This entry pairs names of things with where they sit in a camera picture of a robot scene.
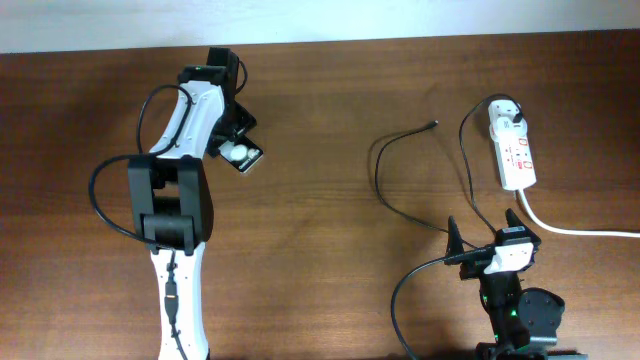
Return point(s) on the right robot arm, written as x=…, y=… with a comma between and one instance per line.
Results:
x=524, y=322

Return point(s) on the white power strip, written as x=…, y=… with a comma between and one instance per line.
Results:
x=514, y=156

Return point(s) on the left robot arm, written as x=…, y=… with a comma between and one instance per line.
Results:
x=171, y=201

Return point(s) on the black smartphone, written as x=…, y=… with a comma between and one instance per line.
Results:
x=243, y=154

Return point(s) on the white USB charger plug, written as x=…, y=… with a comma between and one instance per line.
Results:
x=505, y=109

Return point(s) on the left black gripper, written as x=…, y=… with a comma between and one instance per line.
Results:
x=244, y=120

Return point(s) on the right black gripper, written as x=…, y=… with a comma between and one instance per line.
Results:
x=455, y=246

